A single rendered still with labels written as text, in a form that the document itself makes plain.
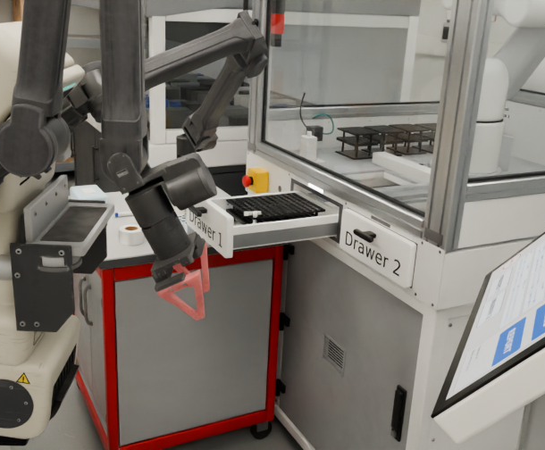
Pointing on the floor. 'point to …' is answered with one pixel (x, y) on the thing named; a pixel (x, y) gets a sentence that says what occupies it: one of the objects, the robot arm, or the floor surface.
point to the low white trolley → (177, 345)
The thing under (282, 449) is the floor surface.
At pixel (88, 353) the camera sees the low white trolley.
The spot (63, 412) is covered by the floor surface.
